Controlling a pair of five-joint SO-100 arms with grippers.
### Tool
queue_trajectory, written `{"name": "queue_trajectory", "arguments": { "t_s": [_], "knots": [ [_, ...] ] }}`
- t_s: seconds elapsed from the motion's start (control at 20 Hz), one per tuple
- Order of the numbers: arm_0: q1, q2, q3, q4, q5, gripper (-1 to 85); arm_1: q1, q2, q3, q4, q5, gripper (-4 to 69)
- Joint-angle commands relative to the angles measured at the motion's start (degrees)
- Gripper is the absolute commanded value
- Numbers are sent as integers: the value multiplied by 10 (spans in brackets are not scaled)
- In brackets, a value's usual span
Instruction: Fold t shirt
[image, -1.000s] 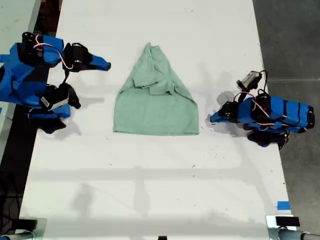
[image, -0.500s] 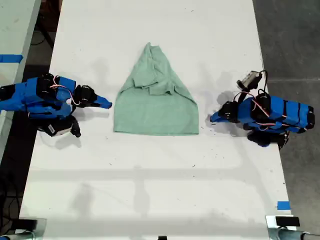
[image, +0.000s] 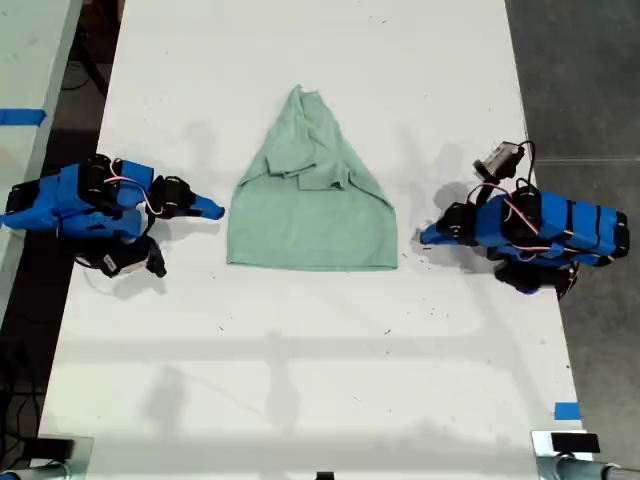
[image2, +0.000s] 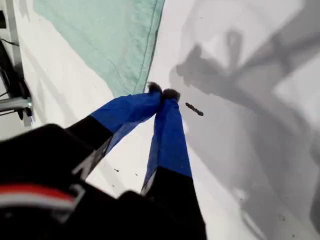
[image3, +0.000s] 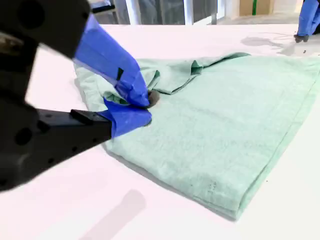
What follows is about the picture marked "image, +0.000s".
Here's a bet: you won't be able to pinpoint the pale green T-shirt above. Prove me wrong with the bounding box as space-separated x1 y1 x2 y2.
225 83 400 273

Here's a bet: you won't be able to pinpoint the long blue tape strip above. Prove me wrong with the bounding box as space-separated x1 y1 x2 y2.
0 108 48 127

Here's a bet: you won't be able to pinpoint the white side table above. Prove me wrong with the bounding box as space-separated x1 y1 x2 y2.
0 0 84 314

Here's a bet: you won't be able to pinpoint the square blue tape piece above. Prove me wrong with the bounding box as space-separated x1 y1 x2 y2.
553 401 583 422

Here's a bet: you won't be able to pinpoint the grey metal pipe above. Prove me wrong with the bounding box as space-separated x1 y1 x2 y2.
536 456 640 480

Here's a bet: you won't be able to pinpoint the black camera stalk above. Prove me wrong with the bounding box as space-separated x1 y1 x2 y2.
143 236 168 278
471 159 503 206

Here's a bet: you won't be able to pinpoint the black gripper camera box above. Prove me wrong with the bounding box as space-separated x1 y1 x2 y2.
481 140 527 177
98 245 152 279

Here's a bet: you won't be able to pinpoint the black camera cable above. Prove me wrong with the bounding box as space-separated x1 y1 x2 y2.
516 139 537 187

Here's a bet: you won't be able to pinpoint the black floor cables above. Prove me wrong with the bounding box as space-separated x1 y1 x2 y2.
0 339 49 451

